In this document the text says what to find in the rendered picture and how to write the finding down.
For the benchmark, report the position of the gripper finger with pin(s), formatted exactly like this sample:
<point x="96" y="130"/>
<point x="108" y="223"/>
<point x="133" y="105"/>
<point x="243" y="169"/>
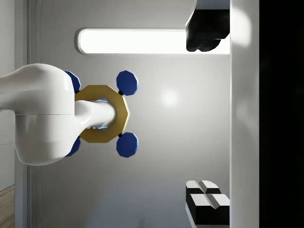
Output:
<point x="209" y="213"/>
<point x="209" y="26"/>

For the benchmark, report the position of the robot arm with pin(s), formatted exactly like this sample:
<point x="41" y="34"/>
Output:
<point x="42" y="107"/>

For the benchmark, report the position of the drone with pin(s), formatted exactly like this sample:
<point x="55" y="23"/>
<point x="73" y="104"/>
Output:
<point x="102" y="138"/>

